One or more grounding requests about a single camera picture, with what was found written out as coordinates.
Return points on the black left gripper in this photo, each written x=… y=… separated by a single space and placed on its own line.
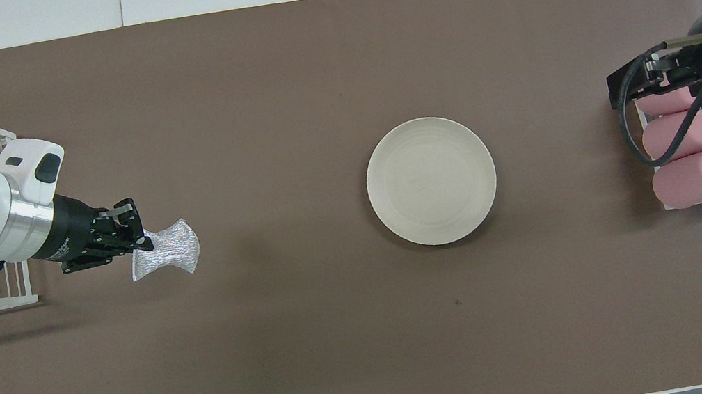
x=78 y=233

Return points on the silver metallic sponge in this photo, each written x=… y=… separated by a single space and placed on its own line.
x=169 y=250

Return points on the round cream plate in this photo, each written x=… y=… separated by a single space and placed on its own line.
x=432 y=181

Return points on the pink plastic cup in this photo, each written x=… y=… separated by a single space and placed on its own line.
x=693 y=179
x=667 y=102
x=676 y=136

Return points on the brown table mat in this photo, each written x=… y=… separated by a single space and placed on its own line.
x=344 y=332

